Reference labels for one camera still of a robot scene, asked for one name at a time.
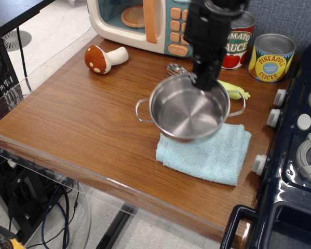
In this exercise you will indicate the pineapple slices can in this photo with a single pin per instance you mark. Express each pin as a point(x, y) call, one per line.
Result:
point(271, 57)

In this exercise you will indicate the black desk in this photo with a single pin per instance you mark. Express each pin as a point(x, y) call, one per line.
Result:
point(15, 13)

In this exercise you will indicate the spoon with green handle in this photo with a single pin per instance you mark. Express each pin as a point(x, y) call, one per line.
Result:
point(235, 92)

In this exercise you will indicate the stainless steel pot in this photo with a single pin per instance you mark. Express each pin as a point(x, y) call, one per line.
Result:
point(188, 114)

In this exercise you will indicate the yellow plush toy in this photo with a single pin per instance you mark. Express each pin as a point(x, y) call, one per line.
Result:
point(6, 243)

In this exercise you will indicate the toy microwave oven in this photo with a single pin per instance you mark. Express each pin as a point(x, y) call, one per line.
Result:
point(153, 25)

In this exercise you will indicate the dark blue toy stove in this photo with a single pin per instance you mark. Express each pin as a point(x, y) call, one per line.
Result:
point(282, 218)

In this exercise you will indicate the tomato sauce can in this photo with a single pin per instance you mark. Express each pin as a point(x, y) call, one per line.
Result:
point(238, 41)

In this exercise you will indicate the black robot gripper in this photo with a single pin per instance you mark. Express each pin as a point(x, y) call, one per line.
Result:
point(207, 28)

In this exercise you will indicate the plush brown mushroom toy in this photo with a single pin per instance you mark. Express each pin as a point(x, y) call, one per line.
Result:
point(101, 62)

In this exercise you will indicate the light blue folded towel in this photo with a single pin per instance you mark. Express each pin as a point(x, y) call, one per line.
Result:
point(218, 159)

